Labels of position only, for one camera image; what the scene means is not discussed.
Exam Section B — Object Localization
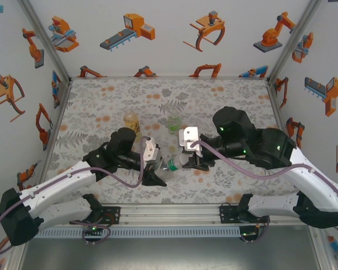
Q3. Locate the aluminium frame post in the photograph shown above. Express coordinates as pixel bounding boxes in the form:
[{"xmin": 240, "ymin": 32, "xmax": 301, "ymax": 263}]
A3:
[
  {"xmin": 16, "ymin": 0, "xmax": 73, "ymax": 82},
  {"xmin": 266, "ymin": 0, "xmax": 323, "ymax": 82}
]

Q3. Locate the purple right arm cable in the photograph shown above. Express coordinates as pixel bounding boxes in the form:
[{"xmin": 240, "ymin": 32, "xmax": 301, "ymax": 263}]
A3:
[{"xmin": 190, "ymin": 141, "xmax": 338, "ymax": 246}]

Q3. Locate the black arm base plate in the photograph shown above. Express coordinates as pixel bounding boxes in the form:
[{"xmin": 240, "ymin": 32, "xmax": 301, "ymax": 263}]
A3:
[
  {"xmin": 69, "ymin": 206, "xmax": 121, "ymax": 225},
  {"xmin": 219, "ymin": 205, "xmax": 272, "ymax": 224}
]

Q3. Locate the grey floral tablecloth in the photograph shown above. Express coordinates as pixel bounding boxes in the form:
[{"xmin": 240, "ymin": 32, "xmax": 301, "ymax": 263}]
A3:
[{"xmin": 35, "ymin": 78, "xmax": 309, "ymax": 205}]

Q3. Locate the controller board with green light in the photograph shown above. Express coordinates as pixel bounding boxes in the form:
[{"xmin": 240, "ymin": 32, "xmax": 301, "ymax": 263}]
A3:
[
  {"xmin": 82, "ymin": 224, "xmax": 105, "ymax": 236},
  {"xmin": 240, "ymin": 229, "xmax": 260, "ymax": 240}
]

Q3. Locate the clear bottle with green band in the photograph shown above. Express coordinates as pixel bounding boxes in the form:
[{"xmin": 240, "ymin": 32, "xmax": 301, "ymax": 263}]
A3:
[{"xmin": 157, "ymin": 156, "xmax": 188, "ymax": 181}]

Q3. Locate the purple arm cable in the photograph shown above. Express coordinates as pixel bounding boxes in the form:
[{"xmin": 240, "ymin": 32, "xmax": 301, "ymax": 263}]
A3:
[
  {"xmin": 190, "ymin": 141, "xmax": 338, "ymax": 246},
  {"xmin": 0, "ymin": 136, "xmax": 153, "ymax": 255}
]

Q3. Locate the white slotted cable tray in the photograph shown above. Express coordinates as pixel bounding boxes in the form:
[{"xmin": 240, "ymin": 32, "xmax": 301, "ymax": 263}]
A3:
[{"xmin": 26, "ymin": 227, "xmax": 241, "ymax": 239}]

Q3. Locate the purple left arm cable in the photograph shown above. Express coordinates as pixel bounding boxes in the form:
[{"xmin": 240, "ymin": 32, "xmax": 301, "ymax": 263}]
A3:
[{"xmin": 0, "ymin": 136, "xmax": 153, "ymax": 255}]

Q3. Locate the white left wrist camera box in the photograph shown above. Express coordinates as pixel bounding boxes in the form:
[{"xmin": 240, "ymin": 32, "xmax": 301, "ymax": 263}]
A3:
[{"xmin": 142, "ymin": 136, "xmax": 161, "ymax": 161}]

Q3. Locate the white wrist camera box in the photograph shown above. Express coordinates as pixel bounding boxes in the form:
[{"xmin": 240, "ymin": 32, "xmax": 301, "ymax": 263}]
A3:
[
  {"xmin": 177, "ymin": 126, "xmax": 201, "ymax": 155},
  {"xmin": 142, "ymin": 136, "xmax": 161, "ymax": 161}
]

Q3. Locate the yellow tea plastic bottle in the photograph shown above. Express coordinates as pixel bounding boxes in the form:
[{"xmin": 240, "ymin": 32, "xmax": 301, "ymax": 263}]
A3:
[{"xmin": 123, "ymin": 110, "xmax": 143, "ymax": 138}]

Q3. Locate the small clear green-tinted bottle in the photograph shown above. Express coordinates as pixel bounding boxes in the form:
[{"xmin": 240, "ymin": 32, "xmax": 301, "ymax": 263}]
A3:
[{"xmin": 167, "ymin": 110, "xmax": 182, "ymax": 135}]

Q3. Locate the aluminium frame leg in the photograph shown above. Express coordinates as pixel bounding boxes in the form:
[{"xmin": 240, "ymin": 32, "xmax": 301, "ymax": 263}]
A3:
[
  {"xmin": 4, "ymin": 244, "xmax": 28, "ymax": 270},
  {"xmin": 311, "ymin": 227, "xmax": 337, "ymax": 270}
]

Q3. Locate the aluminium side rail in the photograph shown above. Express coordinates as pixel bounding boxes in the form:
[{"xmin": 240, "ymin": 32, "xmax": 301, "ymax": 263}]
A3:
[
  {"xmin": 266, "ymin": 78, "xmax": 296, "ymax": 147},
  {"xmin": 35, "ymin": 78, "xmax": 73, "ymax": 192}
]

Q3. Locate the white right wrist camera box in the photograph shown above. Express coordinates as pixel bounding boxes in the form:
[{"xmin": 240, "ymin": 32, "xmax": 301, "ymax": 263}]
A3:
[{"xmin": 177, "ymin": 126, "xmax": 201, "ymax": 155}]

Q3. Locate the aluminium frame rail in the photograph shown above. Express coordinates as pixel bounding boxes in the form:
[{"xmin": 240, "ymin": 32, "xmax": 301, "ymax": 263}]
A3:
[{"xmin": 15, "ymin": 204, "xmax": 323, "ymax": 227}]

